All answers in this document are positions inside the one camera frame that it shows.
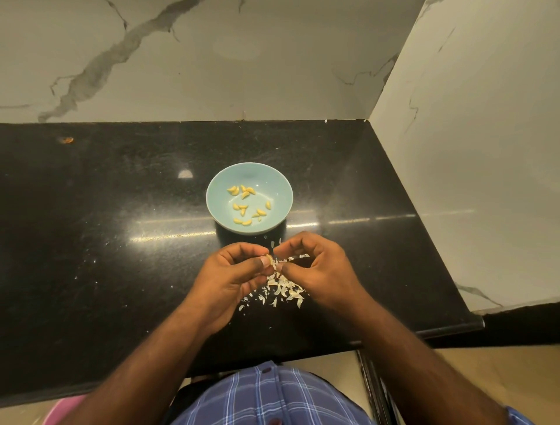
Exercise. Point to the person's left hand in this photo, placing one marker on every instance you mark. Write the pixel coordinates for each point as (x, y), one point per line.
(223, 282)

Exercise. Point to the person's right hand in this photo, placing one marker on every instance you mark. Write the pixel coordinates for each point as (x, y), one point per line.
(331, 270)

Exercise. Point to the pile of garlic skins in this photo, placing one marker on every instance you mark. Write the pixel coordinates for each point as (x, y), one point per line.
(282, 287)

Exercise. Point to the small garlic clove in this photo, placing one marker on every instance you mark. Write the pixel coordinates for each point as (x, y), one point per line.
(273, 260)

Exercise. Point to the light blue bowl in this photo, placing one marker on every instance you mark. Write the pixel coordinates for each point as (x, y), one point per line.
(280, 219)

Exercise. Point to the cluster of peeled garlic cloves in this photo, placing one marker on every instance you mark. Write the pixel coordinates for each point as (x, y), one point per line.
(247, 190)

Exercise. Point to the person's left forearm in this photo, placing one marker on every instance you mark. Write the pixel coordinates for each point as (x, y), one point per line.
(136, 383)

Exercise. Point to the person's right forearm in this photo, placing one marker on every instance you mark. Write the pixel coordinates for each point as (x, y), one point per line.
(433, 372)

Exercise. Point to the black cabinet trim strip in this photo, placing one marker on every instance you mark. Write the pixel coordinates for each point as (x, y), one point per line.
(376, 392)

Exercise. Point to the blue plaid shirt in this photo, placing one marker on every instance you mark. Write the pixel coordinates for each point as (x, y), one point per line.
(278, 403)

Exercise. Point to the pink plastic bucket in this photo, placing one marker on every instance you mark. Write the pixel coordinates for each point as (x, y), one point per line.
(65, 411)

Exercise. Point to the small orange scrap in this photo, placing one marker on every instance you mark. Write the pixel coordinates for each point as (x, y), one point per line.
(66, 140)

